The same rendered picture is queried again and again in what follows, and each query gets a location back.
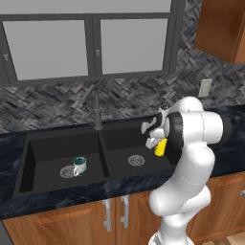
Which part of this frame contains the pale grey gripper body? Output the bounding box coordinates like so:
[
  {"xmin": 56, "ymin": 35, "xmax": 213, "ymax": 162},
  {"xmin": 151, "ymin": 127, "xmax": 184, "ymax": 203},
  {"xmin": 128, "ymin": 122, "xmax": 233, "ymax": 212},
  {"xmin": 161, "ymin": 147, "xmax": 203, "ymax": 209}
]
[{"xmin": 145, "ymin": 129, "xmax": 166, "ymax": 150}]

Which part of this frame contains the yellow cup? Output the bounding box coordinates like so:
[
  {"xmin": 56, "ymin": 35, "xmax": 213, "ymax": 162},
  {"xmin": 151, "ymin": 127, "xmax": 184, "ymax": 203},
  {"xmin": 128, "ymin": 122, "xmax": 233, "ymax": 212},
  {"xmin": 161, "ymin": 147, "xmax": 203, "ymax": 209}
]
[{"xmin": 154, "ymin": 138, "xmax": 168, "ymax": 157}]

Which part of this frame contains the round metal sink drain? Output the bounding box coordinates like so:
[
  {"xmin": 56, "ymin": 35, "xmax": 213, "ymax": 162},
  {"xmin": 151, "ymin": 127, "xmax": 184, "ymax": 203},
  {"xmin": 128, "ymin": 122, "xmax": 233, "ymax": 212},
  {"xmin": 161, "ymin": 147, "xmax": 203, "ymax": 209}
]
[
  {"xmin": 59, "ymin": 165, "xmax": 78, "ymax": 179},
  {"xmin": 127, "ymin": 154, "xmax": 145, "ymax": 167}
]

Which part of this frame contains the green and white mug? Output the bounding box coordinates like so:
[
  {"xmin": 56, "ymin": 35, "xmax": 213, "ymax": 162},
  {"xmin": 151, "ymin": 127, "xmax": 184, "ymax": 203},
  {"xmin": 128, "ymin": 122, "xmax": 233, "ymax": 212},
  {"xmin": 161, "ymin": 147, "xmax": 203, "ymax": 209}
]
[{"xmin": 72, "ymin": 156, "xmax": 88, "ymax": 177}]

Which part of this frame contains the black double basin sink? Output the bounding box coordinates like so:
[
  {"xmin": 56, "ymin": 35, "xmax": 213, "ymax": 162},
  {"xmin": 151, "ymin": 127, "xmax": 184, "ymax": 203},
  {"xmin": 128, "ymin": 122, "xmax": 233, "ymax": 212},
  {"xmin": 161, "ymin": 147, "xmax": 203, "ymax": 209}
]
[{"xmin": 12, "ymin": 119, "xmax": 180, "ymax": 201}]

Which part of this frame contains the dark grey tap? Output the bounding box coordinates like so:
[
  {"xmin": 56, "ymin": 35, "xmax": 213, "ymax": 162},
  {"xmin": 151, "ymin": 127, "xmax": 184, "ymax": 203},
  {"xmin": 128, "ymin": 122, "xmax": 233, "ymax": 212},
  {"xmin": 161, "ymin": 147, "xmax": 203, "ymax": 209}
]
[{"xmin": 82, "ymin": 83, "xmax": 104, "ymax": 131}]

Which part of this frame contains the narrow brown cupboard door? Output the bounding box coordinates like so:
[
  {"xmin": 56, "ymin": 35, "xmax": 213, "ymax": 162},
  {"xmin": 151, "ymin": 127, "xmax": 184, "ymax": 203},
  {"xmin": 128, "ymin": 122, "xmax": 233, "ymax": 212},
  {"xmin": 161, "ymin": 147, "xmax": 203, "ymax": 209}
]
[{"xmin": 114, "ymin": 190, "xmax": 165, "ymax": 245}]

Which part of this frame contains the dark framed window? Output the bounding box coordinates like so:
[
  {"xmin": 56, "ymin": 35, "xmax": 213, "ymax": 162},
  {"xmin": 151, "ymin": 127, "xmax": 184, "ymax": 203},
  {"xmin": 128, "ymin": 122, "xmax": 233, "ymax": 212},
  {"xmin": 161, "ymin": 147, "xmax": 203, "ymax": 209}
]
[{"xmin": 0, "ymin": 0, "xmax": 187, "ymax": 86}]

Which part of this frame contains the wide brown cupboard door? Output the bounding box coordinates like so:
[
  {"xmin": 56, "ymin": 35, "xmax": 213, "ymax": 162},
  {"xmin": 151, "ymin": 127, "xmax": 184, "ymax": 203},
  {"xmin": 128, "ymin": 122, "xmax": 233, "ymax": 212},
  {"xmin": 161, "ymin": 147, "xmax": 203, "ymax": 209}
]
[{"xmin": 2, "ymin": 198, "xmax": 118, "ymax": 245}]

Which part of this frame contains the grey appliance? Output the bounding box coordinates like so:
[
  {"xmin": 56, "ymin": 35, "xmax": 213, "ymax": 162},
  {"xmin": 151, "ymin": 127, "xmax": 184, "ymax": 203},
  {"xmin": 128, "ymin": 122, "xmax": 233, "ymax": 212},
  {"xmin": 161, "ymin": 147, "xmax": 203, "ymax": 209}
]
[{"xmin": 0, "ymin": 220, "xmax": 14, "ymax": 245}]

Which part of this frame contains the white wall socket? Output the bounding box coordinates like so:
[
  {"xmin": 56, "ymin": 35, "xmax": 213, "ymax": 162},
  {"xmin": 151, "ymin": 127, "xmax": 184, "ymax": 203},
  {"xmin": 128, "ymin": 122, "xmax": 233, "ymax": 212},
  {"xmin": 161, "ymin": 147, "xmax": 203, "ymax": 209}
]
[{"xmin": 197, "ymin": 78, "xmax": 213, "ymax": 99}]

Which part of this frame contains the brown wooden wall cupboard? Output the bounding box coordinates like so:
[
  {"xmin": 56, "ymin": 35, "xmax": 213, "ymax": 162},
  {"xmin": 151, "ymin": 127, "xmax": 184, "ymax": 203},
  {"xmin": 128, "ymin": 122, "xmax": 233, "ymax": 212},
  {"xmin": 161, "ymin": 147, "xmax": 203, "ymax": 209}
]
[{"xmin": 193, "ymin": 0, "xmax": 245, "ymax": 65}]

